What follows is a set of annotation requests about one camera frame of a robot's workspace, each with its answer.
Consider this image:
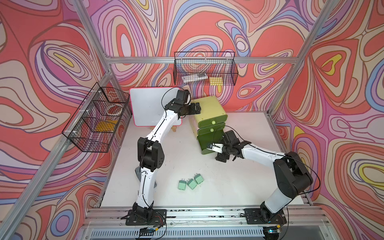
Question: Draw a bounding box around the yellow green drawer cabinet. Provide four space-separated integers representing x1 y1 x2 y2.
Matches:
189 96 227 139

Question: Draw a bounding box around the green bottom drawer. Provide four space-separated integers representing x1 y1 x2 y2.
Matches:
197 130 224 155

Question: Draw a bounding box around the green top drawer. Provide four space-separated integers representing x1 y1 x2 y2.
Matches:
198 115 228 128

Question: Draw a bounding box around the green plug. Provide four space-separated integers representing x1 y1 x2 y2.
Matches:
178 180 187 191
194 174 204 185
187 179 198 190

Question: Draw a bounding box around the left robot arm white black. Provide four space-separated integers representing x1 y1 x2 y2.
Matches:
134 100 202 210

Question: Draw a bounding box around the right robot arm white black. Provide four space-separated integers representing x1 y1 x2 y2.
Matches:
208 141 314 215

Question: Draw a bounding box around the grey box in back basket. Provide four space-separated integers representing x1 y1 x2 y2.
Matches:
182 73 208 84

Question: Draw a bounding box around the yellow block in back basket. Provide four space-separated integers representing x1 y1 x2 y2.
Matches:
209 77 224 86

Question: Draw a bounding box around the pink framed whiteboard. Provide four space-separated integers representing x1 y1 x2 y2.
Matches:
130 87 179 127

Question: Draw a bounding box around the yellow item in left basket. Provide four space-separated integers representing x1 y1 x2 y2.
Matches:
94 120 118 133

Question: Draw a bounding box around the green circuit board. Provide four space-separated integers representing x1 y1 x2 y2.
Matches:
139 228 159 236

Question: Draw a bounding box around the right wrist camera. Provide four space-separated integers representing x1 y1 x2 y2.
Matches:
207 130 240 153

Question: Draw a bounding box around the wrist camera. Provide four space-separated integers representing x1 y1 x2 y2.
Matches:
207 130 240 153
174 89 190 105

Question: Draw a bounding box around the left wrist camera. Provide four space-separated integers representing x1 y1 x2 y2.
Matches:
174 89 190 105

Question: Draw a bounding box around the black wire basket back wall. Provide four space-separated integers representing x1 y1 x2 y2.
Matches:
174 50 239 87

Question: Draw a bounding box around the black wire basket wall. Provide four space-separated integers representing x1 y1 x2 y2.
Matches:
174 50 239 87
62 83 130 153

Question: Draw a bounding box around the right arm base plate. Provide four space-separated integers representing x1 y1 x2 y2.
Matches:
244 208 288 226

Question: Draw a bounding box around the black wire basket left wall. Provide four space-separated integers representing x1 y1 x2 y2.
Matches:
62 83 130 153

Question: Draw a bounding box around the aluminium frame rail front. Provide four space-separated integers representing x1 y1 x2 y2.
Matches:
76 205 338 240

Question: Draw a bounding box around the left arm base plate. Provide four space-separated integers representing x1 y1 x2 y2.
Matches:
125 209 167 227

